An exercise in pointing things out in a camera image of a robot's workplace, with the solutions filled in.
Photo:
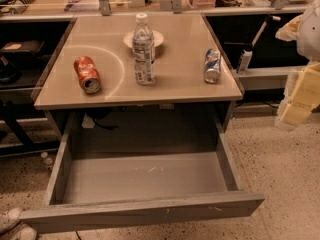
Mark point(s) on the grey cabinet with tan top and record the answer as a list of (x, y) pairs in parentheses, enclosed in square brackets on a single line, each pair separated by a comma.
[(179, 65)]

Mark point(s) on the blue pepsi can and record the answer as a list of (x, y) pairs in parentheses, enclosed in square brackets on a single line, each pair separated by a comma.
[(212, 66)]

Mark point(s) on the open grey top drawer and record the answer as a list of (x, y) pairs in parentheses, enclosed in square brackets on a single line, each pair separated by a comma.
[(142, 169)]

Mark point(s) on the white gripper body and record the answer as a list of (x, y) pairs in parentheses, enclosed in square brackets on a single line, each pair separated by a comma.
[(310, 34)]

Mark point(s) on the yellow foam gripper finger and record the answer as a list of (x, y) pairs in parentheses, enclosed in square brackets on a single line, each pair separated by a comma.
[(289, 32), (301, 97)]

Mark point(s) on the plastic bottle on floor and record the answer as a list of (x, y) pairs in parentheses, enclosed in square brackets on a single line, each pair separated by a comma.
[(47, 160)]

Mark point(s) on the clear plastic water bottle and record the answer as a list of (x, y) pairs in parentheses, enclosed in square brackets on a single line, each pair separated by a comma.
[(144, 57)]

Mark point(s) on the red coke can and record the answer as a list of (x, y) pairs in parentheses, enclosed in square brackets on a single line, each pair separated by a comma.
[(88, 76)]

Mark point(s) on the white shoe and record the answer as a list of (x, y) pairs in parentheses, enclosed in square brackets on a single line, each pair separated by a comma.
[(9, 219)]

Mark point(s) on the small white plate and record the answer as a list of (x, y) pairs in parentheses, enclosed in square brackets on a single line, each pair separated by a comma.
[(138, 39)]

